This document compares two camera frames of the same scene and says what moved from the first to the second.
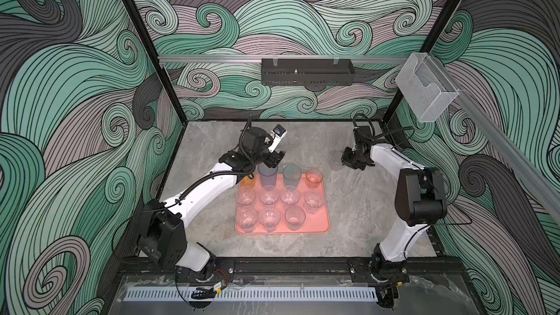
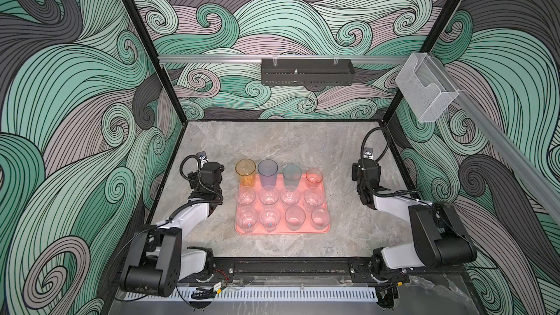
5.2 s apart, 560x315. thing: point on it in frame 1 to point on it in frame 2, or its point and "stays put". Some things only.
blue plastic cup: (268, 175) stays put
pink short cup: (314, 177) stays put
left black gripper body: (271, 160) to (195, 187)
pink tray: (281, 203) stays put
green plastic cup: (292, 174) stays put
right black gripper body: (351, 158) to (359, 187)
